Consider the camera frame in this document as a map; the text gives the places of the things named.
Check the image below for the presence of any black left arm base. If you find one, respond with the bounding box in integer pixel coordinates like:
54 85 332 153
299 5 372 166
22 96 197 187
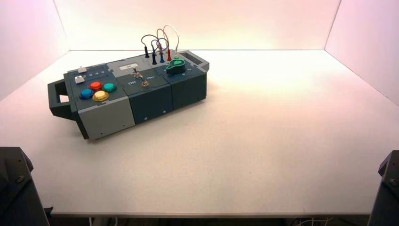
0 146 50 226

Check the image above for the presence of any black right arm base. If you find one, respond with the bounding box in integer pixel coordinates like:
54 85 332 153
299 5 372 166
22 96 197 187
367 150 399 226

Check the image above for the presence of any green rotary pointer knob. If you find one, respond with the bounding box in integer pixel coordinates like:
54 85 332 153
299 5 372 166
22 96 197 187
165 59 186 75

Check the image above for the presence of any grey modular control box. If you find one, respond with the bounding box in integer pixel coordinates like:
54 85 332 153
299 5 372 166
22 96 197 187
47 49 210 140

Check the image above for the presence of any yellow round push button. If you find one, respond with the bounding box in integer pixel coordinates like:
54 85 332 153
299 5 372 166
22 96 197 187
92 90 110 102

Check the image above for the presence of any purple jumper wire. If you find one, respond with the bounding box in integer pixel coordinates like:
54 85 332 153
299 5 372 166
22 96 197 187
151 38 169 54

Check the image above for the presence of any red jumper wire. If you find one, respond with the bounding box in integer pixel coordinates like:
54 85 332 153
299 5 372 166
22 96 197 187
156 28 170 50

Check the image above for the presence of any white jumper wire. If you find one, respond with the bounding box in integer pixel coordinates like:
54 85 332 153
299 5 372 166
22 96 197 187
162 24 181 50

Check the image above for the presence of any black jumper wire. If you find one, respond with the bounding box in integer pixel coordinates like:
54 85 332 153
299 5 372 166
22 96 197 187
141 34 157 54

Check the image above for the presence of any white cable under table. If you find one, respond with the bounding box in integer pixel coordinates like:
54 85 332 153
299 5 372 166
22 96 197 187
294 218 332 226

